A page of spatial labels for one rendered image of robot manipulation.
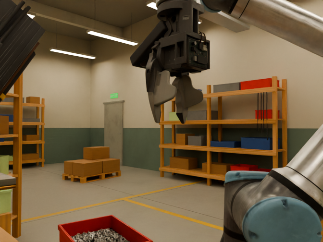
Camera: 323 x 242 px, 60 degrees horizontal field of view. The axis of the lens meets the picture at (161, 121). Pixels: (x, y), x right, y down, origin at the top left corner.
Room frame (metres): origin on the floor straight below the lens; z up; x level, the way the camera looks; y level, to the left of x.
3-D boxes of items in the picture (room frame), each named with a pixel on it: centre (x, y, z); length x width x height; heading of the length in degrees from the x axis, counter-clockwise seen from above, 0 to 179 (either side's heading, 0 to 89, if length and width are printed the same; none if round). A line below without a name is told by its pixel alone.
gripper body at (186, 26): (0.51, -0.03, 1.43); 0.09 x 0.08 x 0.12; 46
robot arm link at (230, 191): (0.65, -0.21, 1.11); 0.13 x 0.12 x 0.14; 179
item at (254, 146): (6.28, -1.18, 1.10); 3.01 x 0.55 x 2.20; 44
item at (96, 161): (7.06, 1.73, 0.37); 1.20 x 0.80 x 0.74; 142
